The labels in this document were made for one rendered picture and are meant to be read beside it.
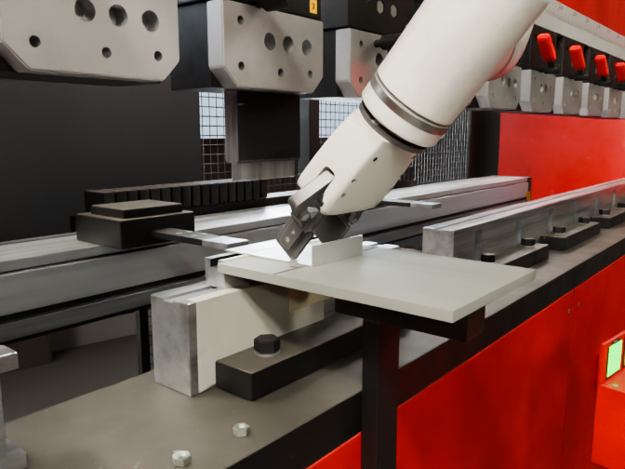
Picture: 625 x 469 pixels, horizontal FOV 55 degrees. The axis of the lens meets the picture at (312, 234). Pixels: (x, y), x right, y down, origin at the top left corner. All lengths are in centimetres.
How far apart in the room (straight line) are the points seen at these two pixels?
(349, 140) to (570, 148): 224
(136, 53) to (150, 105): 68
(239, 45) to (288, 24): 8
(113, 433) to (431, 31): 43
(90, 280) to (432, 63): 53
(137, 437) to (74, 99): 70
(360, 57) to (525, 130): 210
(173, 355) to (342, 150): 26
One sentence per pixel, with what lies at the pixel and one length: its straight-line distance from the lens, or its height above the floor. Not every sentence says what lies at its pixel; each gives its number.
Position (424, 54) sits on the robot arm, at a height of 119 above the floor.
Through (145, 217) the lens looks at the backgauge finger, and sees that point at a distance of 81.
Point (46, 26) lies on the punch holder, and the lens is 49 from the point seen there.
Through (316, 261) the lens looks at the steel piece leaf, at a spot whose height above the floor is 101.
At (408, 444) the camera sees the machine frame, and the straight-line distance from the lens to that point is 75.
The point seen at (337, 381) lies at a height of 87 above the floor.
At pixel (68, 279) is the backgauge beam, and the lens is 82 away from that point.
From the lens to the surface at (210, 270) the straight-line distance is 65.
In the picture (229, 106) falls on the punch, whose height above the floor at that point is 116.
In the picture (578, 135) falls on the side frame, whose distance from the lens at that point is 274.
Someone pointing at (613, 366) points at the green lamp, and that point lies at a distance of 98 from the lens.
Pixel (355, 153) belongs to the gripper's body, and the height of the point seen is 111.
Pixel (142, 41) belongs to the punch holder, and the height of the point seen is 121.
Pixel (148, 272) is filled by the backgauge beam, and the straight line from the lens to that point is 88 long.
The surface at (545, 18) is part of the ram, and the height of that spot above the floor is 136.
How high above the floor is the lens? 113
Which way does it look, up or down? 10 degrees down
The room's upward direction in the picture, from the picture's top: straight up
